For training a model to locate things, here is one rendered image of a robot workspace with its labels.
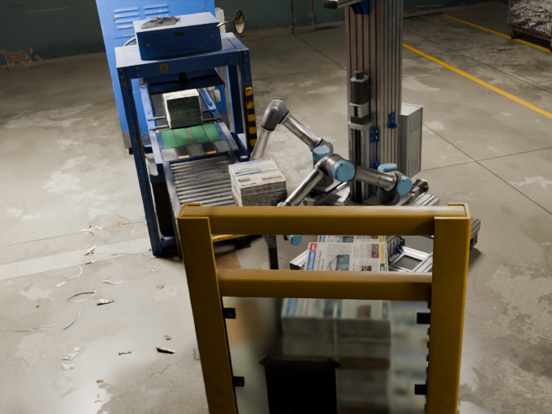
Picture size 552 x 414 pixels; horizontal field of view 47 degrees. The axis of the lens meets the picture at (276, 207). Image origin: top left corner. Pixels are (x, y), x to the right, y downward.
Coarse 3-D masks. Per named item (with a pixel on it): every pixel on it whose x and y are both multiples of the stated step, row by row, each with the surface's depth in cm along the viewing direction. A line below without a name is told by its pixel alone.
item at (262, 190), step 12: (240, 180) 382; (252, 180) 380; (264, 180) 379; (276, 180) 378; (240, 192) 374; (252, 192) 376; (264, 192) 377; (276, 192) 379; (240, 204) 387; (252, 204) 378; (264, 204) 380; (276, 204) 382
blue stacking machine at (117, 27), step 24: (96, 0) 634; (120, 0) 639; (144, 0) 644; (168, 0) 650; (192, 0) 656; (120, 24) 649; (120, 96) 680; (120, 120) 692; (144, 120) 697; (144, 144) 710
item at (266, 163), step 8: (256, 160) 407; (264, 160) 406; (272, 160) 405; (232, 168) 398; (240, 168) 397; (248, 168) 396; (256, 168) 396; (264, 168) 395; (232, 176) 393; (232, 184) 402; (232, 192) 410
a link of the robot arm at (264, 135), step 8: (264, 112) 409; (272, 112) 405; (280, 112) 408; (264, 120) 406; (272, 120) 405; (264, 128) 407; (272, 128) 407; (264, 136) 410; (256, 144) 415; (264, 144) 414; (256, 152) 417
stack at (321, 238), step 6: (318, 240) 351; (324, 240) 351; (330, 240) 350; (336, 240) 350; (342, 240) 349; (348, 240) 349; (354, 240) 348; (360, 240) 348; (366, 240) 347; (372, 240) 346; (378, 240) 346; (384, 240) 345
